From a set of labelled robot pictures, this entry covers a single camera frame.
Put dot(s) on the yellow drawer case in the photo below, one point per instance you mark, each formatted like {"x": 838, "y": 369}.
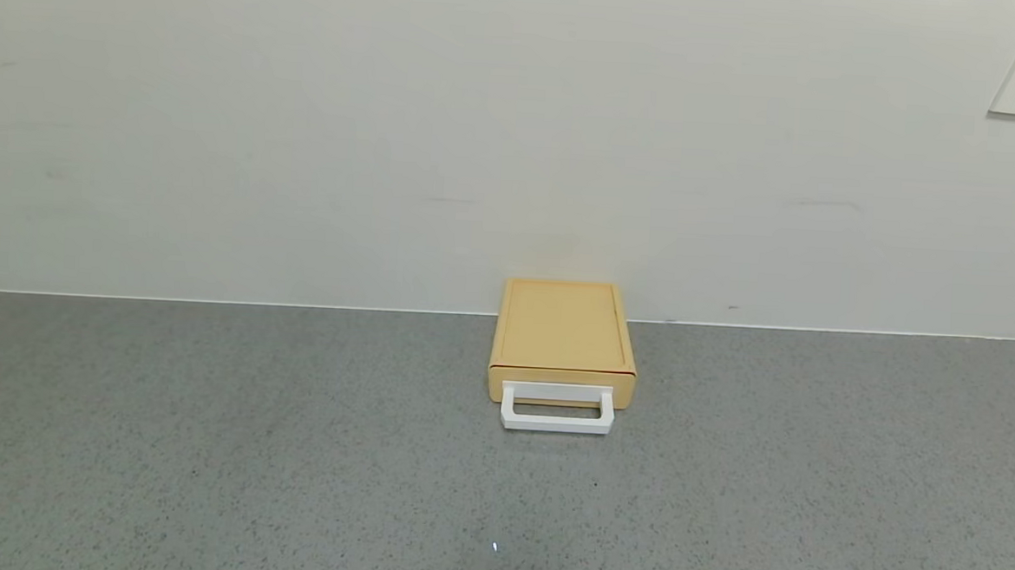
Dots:
{"x": 562, "y": 331}

